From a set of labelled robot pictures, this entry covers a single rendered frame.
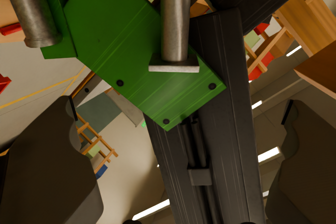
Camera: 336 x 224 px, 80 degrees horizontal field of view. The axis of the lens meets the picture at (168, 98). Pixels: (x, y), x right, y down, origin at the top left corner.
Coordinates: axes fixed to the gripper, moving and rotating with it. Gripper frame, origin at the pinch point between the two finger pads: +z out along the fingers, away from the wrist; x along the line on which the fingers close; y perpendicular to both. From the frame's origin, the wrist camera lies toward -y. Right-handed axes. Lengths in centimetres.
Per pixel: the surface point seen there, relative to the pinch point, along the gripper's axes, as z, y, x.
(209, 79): 13.1, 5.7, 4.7
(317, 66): 47, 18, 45
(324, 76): 40, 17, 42
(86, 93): 25.6, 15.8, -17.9
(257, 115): 576, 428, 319
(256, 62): 293, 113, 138
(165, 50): 10.2, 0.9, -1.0
